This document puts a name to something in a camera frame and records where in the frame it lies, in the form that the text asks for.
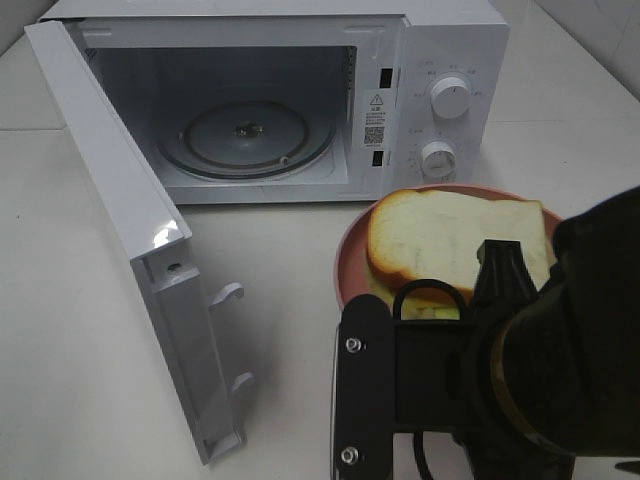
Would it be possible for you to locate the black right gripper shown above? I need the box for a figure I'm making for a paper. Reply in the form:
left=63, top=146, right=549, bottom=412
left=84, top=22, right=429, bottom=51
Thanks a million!
left=392, top=239, right=600, bottom=479

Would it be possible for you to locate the toast sandwich with lettuce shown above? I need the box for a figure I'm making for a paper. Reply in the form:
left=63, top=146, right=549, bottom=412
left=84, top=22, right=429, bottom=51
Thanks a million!
left=366, top=190, right=550, bottom=305

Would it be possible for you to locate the pink round plate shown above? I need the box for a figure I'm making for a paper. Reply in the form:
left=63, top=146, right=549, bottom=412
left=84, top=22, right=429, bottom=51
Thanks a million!
left=333, top=183, right=566, bottom=314

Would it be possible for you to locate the white microwave door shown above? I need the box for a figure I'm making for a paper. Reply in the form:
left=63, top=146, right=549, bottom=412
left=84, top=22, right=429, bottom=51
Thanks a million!
left=25, top=21, right=254, bottom=464

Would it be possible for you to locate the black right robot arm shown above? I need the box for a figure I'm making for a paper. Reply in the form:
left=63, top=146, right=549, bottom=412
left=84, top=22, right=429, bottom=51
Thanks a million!
left=394, top=189, right=639, bottom=479

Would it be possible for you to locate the lower white timer knob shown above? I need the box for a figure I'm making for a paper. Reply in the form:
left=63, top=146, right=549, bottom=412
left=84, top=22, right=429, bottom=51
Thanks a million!
left=420, top=141, right=456, bottom=178

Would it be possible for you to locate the upper white power knob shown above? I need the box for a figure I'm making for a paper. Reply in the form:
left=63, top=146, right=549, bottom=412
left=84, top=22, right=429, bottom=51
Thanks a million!
left=430, top=73, right=471, bottom=120

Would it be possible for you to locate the white microwave oven body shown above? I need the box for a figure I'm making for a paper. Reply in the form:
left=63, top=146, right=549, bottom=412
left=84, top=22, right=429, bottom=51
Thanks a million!
left=35, top=1, right=509, bottom=205

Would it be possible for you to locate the glass microwave turntable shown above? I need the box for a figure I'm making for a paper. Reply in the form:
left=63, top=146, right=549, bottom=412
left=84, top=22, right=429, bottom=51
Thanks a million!
left=155, top=100, right=336, bottom=180

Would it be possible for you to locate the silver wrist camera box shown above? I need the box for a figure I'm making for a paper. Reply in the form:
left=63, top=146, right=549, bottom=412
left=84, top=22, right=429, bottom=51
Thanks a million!
left=331, top=294, right=394, bottom=479

